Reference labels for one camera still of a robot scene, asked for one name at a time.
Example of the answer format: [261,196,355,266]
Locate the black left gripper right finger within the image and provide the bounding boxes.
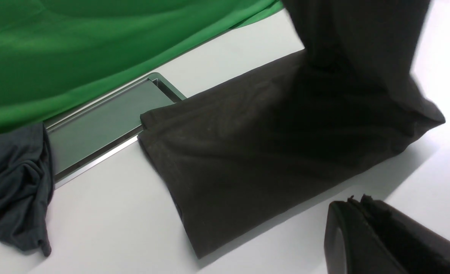
[360,195,450,274]

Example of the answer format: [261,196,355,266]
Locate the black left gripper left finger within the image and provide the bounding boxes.
[324,201,407,274]

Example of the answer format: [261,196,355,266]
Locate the gray long sleeve shirt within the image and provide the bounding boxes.
[138,0,445,258]

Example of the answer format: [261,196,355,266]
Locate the dark teal crumpled shirt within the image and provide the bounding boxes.
[0,123,55,257]

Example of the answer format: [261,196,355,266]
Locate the green backdrop cloth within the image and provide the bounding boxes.
[0,0,283,133]

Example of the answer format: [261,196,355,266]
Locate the metal table cable hatch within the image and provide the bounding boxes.
[44,72,185,188]

